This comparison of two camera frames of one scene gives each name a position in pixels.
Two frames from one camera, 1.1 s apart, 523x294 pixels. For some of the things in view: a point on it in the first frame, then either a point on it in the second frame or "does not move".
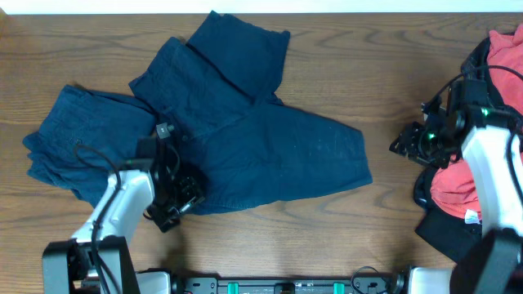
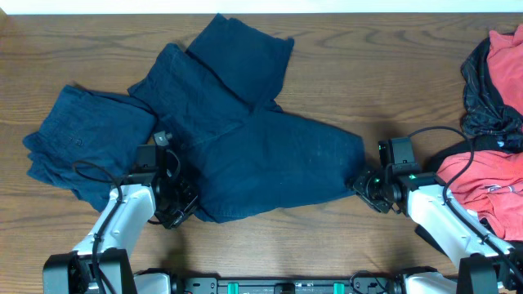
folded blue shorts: [84, 136] does not move
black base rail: [288, 285] does not move
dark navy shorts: [216, 93] does not move
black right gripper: [409, 141] → [360, 184]
